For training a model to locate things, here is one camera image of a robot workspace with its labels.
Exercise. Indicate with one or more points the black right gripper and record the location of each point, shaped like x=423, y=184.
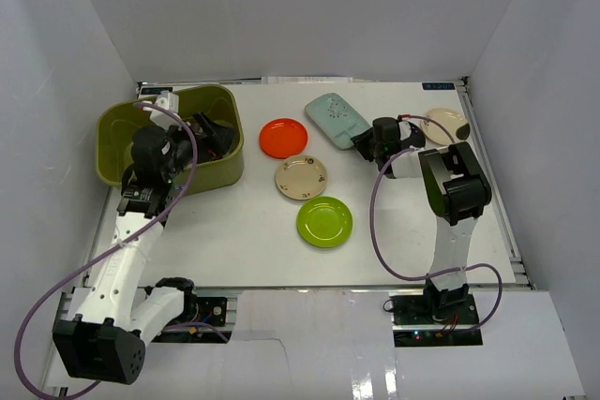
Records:
x=361, y=143

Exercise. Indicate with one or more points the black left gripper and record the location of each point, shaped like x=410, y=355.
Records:
x=202, y=135

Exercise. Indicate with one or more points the large black rimmed beige plate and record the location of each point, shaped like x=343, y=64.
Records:
x=214, y=140

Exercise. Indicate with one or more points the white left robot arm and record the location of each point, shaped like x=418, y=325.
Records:
x=106, y=339

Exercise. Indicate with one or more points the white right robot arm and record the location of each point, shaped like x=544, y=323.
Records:
x=457, y=189

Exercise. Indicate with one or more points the olive green plastic bin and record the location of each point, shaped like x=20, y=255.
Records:
x=211, y=111

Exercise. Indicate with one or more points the light blue oblong dish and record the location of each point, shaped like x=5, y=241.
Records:
x=337, y=119

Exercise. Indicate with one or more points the black round plate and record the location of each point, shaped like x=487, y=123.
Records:
x=417, y=138

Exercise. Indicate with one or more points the orange round plate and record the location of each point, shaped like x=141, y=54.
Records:
x=283, y=137

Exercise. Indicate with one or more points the beige plate with characters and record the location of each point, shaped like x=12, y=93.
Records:
x=301, y=177

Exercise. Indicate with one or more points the papers at table back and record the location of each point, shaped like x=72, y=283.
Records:
x=306, y=80

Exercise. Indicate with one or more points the blue label sticker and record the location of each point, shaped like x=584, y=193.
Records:
x=438, y=86

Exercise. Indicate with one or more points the lime green round plate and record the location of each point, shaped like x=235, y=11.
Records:
x=325, y=222

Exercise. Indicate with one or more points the cream plate with black spot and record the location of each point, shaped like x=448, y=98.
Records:
x=453, y=121

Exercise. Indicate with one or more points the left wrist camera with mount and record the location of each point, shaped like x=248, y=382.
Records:
x=165, y=101

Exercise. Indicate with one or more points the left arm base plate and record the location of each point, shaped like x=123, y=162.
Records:
x=207, y=324

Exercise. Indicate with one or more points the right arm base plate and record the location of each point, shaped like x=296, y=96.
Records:
x=414, y=327

